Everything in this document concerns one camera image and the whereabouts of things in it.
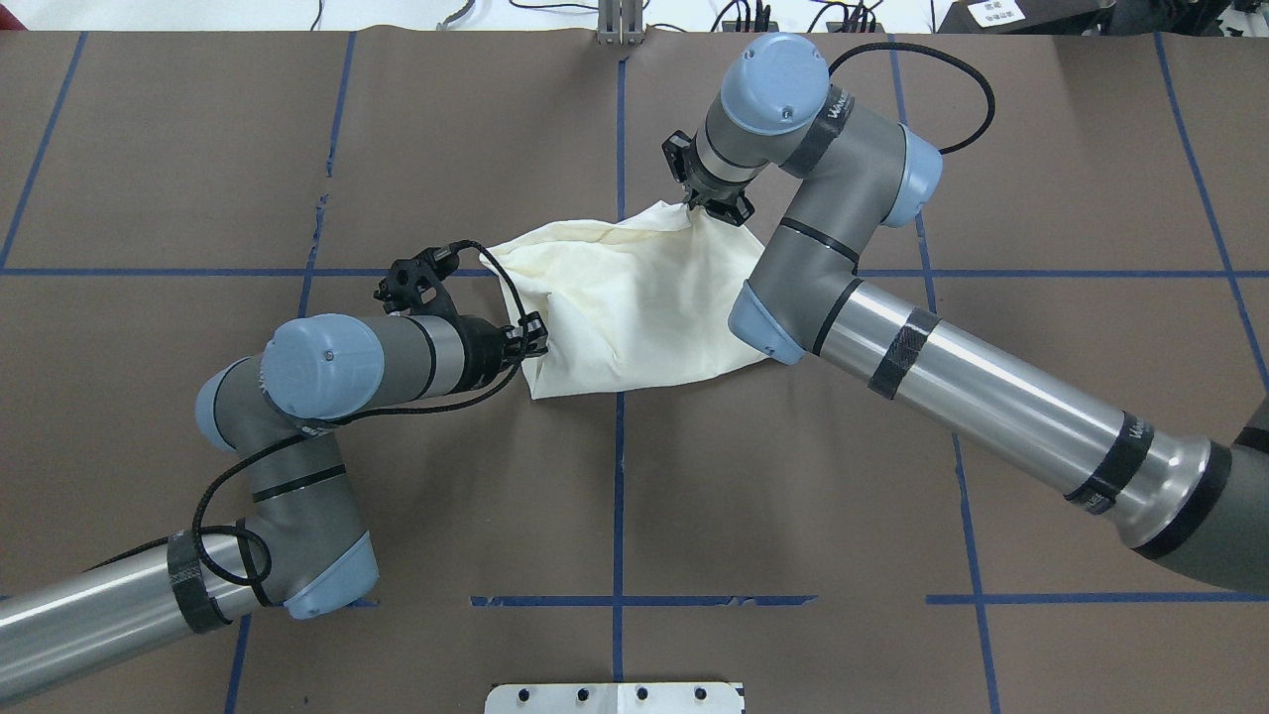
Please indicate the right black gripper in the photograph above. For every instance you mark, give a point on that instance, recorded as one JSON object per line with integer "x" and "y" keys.
{"x": 710, "y": 193}

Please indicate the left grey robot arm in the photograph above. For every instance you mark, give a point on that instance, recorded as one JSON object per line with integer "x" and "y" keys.
{"x": 281, "y": 526}

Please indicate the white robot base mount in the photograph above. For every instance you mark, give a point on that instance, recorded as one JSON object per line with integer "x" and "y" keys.
{"x": 618, "y": 697}

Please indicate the aluminium frame post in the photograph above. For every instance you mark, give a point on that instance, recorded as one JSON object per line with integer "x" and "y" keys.
{"x": 620, "y": 22}

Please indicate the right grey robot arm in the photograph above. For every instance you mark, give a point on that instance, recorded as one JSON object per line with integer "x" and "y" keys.
{"x": 1195, "y": 506}

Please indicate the cream long-sleeve cat shirt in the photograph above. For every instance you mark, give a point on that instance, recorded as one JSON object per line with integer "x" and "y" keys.
{"x": 637, "y": 304}

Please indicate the black box with label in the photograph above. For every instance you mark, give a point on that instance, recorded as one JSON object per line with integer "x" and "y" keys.
{"x": 1025, "y": 18}

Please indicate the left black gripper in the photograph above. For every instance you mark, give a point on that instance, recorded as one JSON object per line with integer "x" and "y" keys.
{"x": 483, "y": 353}

